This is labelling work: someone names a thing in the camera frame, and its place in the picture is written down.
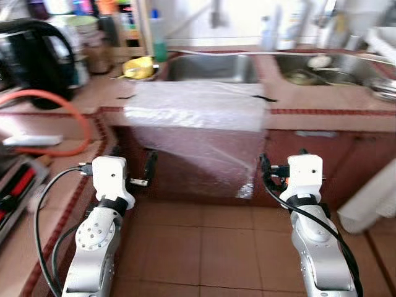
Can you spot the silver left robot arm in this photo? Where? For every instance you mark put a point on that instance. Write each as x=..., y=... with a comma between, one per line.
x=93, y=244

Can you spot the white cloth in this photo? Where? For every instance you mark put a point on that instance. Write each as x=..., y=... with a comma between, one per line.
x=371, y=198

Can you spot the clear bubble wrap sheet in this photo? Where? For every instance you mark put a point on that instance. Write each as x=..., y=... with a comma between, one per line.
x=198, y=105

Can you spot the clear plastic cup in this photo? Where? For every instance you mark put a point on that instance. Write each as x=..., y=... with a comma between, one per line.
x=270, y=37

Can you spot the clear glass container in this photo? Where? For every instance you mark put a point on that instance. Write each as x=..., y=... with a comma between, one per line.
x=301, y=77

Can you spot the white plastic object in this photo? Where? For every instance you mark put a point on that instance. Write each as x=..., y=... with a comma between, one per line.
x=31, y=140

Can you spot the grey tool case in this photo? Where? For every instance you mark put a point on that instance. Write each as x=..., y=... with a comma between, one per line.
x=21, y=198

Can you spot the black electric kettle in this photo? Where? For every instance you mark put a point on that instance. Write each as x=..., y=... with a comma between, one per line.
x=31, y=62

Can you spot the green dish soap bottle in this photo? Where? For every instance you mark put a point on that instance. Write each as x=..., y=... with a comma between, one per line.
x=159, y=46

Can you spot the steel sink basin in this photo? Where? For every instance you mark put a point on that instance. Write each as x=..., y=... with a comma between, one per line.
x=210, y=69
x=352, y=62

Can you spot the white dish rack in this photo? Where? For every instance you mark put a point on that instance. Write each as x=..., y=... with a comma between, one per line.
x=382, y=44

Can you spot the white tube along backsplash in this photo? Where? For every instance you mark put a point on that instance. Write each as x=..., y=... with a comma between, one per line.
x=247, y=52

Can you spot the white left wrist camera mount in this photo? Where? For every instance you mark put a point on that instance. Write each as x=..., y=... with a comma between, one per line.
x=111, y=176

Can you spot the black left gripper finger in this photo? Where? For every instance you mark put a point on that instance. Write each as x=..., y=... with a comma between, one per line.
x=151, y=167

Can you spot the patterned tin with green lid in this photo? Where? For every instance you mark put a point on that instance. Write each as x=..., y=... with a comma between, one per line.
x=77, y=28

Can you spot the brown wooden cabinet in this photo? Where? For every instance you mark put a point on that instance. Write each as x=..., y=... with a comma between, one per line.
x=346, y=164

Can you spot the grey wall faucet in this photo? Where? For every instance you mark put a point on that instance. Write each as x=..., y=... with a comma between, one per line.
x=218, y=15

